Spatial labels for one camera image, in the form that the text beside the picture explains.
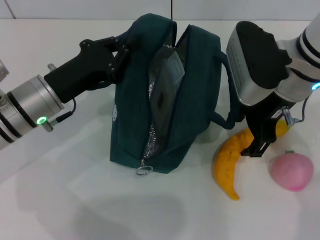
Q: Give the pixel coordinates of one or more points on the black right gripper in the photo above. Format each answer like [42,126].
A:
[265,122]

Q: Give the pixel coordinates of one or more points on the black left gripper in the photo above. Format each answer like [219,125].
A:
[82,68]

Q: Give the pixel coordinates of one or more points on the yellow banana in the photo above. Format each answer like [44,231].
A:
[225,160]

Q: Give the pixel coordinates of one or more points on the pink toy peach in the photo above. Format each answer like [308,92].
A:
[292,172]

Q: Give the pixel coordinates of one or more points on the clear plastic lunch box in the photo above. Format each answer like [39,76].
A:
[167,75]

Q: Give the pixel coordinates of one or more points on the dark teal fabric lunch bag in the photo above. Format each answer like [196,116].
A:
[200,87]

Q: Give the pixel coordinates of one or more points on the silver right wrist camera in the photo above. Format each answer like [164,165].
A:
[250,62]

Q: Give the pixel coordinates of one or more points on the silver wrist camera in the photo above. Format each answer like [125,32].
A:
[250,62]
[2,70]

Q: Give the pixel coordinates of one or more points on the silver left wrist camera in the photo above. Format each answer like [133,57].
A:
[2,70]

